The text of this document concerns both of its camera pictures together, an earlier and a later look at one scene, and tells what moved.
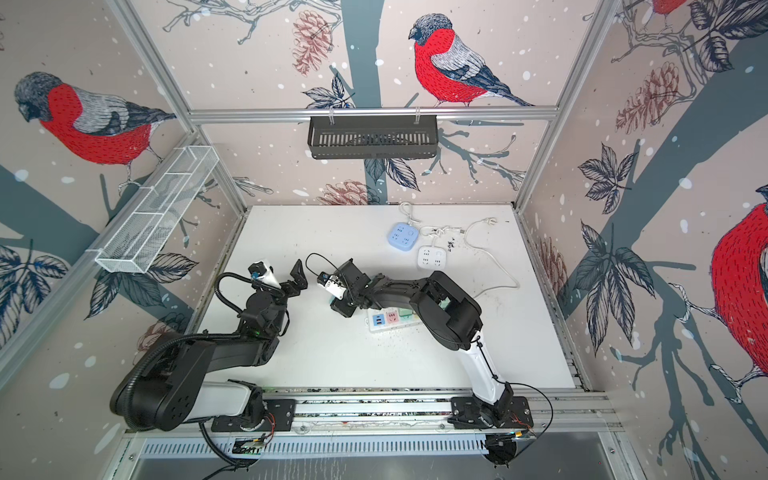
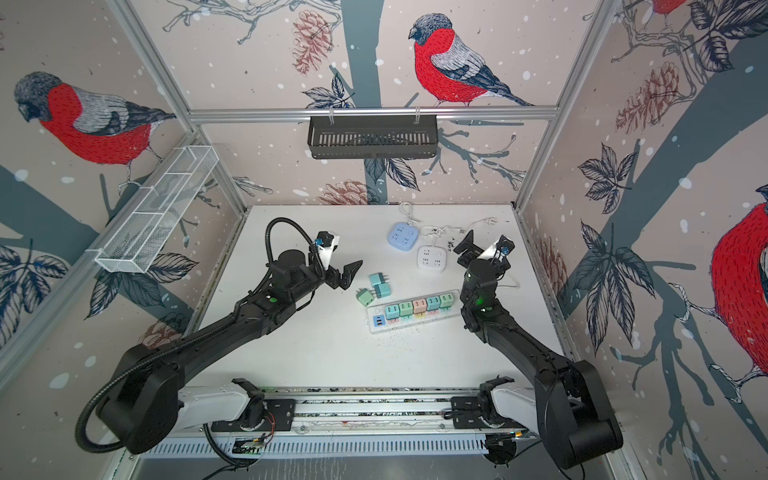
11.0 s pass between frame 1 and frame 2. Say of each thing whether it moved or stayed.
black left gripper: moved
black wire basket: stayed
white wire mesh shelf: stayed
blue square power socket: stayed
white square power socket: stayed
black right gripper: moved
